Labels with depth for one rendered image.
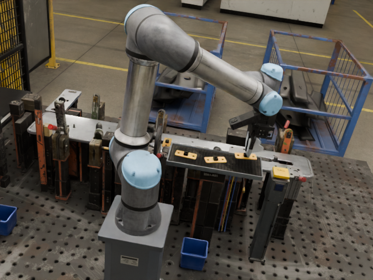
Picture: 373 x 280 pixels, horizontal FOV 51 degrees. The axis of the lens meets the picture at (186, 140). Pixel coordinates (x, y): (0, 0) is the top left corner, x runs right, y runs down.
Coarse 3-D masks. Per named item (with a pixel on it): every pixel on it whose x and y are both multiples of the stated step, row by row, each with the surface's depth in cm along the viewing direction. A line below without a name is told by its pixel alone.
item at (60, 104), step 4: (56, 100) 168; (60, 100) 171; (64, 100) 171; (56, 104) 167; (60, 104) 167; (56, 108) 169; (60, 108) 169; (64, 108) 171; (56, 112) 170; (60, 112) 170; (64, 112) 172; (56, 116) 172; (60, 116) 171; (64, 116) 172; (60, 120) 173; (64, 120) 173; (60, 124) 174; (64, 124) 174; (64, 128) 176; (60, 132) 178; (64, 132) 177
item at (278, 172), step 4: (276, 168) 153; (280, 168) 154; (284, 168) 154; (276, 172) 151; (280, 172) 151; (284, 172) 152; (288, 172) 152; (276, 176) 150; (280, 176) 150; (284, 176) 149; (288, 176) 150
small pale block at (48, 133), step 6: (48, 132) 179; (48, 138) 181; (48, 144) 183; (48, 150) 184; (48, 156) 186; (48, 162) 188; (48, 168) 190; (48, 174) 192; (48, 180) 194; (48, 186) 196; (54, 186) 197
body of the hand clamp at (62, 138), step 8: (56, 136) 174; (64, 136) 175; (56, 144) 175; (64, 144) 175; (56, 152) 177; (64, 152) 177; (56, 160) 179; (64, 160) 179; (56, 168) 183; (64, 168) 182; (56, 176) 185; (64, 176) 184; (56, 184) 187; (64, 184) 187; (56, 192) 190; (64, 192) 189; (64, 200) 191
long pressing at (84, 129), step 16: (48, 112) 203; (32, 128) 187; (80, 128) 192; (112, 128) 196; (192, 144) 192; (208, 144) 194; (224, 144) 196; (288, 160) 191; (304, 160) 192; (304, 176) 180
